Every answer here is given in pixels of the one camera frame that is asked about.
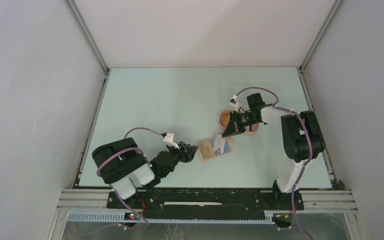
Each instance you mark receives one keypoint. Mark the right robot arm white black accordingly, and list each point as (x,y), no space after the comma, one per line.
(302,137)

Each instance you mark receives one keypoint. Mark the pink oval card tray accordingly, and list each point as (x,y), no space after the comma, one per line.
(257,121)

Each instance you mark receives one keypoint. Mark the white cable duct strip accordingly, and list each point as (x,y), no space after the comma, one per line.
(122,217)

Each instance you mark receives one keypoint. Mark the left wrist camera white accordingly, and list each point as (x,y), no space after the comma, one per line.
(169,138)

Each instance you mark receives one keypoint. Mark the aluminium frame rail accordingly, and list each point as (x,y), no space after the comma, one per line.
(87,35)

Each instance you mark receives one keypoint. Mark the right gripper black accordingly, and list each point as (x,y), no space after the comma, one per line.
(231,129)

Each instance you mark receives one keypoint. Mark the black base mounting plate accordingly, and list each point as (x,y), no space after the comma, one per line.
(207,203)

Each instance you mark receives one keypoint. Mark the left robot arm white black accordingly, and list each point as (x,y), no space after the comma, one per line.
(120,162)

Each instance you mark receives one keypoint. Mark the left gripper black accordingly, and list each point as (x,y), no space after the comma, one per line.
(186,151)

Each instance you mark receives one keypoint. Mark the silver white VIP card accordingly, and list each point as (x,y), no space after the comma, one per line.
(219,144)

